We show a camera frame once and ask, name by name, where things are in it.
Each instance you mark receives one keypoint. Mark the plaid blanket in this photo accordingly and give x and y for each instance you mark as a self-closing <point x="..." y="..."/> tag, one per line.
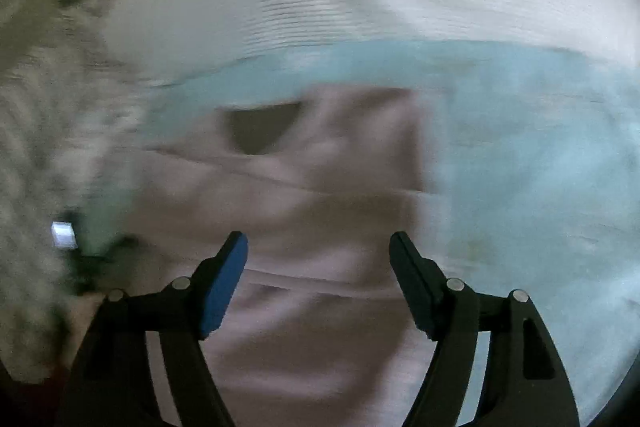
<point x="40" y="132"/>

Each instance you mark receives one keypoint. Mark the pinkish grey garment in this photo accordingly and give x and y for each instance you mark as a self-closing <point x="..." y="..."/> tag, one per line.
<point x="325" y="217"/>

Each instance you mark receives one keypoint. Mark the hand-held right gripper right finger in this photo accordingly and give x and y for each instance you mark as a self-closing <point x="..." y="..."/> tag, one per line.
<point x="412" y="277"/>

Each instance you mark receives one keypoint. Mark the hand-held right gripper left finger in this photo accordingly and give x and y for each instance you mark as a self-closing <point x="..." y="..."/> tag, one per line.
<point x="225" y="287"/>

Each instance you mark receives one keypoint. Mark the light blue floral bedsheet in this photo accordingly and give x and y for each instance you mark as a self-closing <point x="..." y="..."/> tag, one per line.
<point x="525" y="157"/>

